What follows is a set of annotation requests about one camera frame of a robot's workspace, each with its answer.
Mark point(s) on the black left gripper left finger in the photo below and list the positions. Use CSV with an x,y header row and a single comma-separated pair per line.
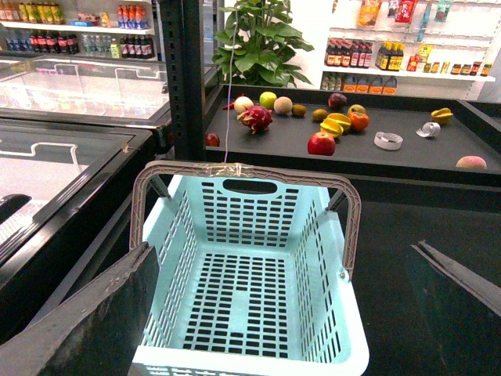
x,y
94,332

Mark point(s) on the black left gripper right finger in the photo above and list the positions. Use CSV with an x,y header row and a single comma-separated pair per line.
x,y
483,290

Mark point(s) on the light blue plastic basket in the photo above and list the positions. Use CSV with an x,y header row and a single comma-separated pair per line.
x,y
251,282

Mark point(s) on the grey basket handle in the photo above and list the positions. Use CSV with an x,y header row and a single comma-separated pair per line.
x,y
345,191

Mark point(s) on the pink peach right edge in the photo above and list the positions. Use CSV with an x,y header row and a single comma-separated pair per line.
x,y
472,162

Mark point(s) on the glass top freezer near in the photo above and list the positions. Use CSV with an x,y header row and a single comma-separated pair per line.
x,y
60,185

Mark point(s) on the glass freezer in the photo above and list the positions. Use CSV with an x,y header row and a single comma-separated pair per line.
x,y
129,93
60,185

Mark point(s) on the silver tape roll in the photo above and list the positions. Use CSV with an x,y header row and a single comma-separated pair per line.
x,y
430,129

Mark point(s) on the clear tape roll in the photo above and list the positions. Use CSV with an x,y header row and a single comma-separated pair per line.
x,y
388,141

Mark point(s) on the yellow star fruit right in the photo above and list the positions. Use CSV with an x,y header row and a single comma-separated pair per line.
x,y
442,116

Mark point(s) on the yellow star fruit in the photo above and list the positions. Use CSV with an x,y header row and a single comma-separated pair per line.
x,y
442,116
336,124

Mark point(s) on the black fruit display tray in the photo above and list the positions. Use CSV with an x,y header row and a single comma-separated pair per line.
x,y
284,145

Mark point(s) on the orange persimmon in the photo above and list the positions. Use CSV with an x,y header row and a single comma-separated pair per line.
x,y
359,121

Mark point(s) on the red apple front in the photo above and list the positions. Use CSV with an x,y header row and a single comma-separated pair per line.
x,y
321,143

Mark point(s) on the small red apple left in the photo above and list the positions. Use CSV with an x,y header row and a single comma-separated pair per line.
x,y
212,139

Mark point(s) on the yellow star fruit left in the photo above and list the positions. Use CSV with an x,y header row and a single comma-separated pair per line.
x,y
336,124

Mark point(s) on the dark purple fruit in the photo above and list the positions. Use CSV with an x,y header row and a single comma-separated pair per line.
x,y
337,100

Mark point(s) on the brown kiwi right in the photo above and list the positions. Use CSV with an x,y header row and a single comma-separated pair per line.
x,y
319,115

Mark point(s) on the brown kiwi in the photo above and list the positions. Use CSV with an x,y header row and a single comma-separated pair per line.
x,y
299,110
319,115

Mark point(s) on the glass top freezer far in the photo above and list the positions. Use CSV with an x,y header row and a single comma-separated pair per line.
x,y
129,93

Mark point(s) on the brown kiwi left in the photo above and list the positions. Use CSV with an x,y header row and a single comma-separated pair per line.
x,y
299,110

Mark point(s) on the red chili pepper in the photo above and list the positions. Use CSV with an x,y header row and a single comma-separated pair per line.
x,y
231,106

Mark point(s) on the pink dragon fruit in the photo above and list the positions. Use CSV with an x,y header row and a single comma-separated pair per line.
x,y
257,118

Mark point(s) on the white round fruit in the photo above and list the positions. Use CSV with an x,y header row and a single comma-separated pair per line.
x,y
242,103

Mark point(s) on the pale peach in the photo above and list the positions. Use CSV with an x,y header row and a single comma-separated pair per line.
x,y
283,105

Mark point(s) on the green apple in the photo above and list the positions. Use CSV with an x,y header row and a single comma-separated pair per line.
x,y
267,100

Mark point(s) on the green potted plant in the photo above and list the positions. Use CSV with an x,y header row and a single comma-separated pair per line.
x,y
257,43

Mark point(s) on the black metal shelf post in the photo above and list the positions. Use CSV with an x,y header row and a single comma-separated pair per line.
x,y
181,31

